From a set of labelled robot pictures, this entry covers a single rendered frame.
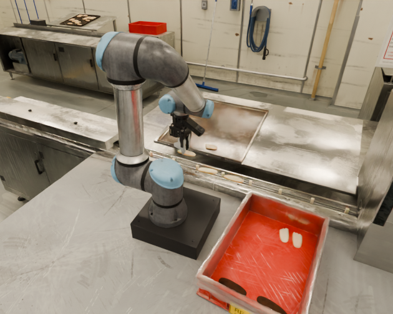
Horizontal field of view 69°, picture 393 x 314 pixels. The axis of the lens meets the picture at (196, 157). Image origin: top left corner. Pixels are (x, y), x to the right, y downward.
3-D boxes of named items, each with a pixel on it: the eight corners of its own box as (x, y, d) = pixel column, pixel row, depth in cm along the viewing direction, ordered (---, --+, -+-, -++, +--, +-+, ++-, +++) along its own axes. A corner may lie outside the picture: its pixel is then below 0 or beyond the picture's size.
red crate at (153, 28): (128, 32, 456) (127, 23, 449) (140, 28, 484) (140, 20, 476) (156, 35, 440) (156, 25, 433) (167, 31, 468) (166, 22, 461)
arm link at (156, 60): (183, 32, 73) (217, 100, 120) (145, 27, 76) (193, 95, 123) (169, 74, 72) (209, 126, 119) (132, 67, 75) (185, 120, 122)
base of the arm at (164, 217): (179, 232, 105) (179, 213, 99) (142, 222, 108) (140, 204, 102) (192, 203, 117) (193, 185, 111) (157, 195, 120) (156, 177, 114)
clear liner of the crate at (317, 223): (191, 295, 92) (191, 276, 86) (246, 205, 127) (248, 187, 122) (297, 353, 78) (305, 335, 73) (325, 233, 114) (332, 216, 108)
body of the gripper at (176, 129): (176, 130, 145) (176, 108, 139) (192, 133, 142) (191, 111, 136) (169, 137, 140) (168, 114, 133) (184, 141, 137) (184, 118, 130)
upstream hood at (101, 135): (-31, 110, 204) (-36, 99, 199) (-7, 102, 217) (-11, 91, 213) (106, 153, 158) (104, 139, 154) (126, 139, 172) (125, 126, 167)
